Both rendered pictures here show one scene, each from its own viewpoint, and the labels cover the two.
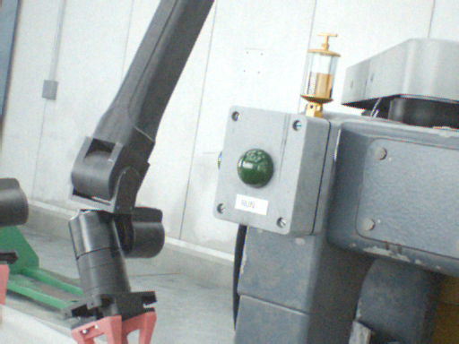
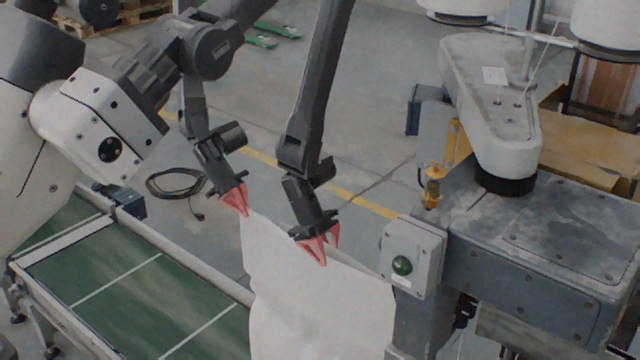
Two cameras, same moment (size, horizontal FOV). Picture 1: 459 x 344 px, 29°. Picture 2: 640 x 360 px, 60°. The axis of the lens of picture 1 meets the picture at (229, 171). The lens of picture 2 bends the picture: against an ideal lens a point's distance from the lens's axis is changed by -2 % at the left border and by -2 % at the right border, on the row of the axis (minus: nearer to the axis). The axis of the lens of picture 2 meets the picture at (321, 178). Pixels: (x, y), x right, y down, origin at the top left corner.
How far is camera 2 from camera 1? 48 cm
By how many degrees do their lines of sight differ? 29
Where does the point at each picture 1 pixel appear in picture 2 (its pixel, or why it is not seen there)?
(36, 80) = not seen: outside the picture
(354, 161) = (458, 251)
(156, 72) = (318, 89)
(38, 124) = not seen: outside the picture
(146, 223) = (324, 167)
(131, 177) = (313, 157)
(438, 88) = (505, 173)
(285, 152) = (419, 262)
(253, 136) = (399, 248)
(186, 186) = not seen: outside the picture
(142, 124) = (315, 123)
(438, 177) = (507, 275)
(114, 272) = (312, 209)
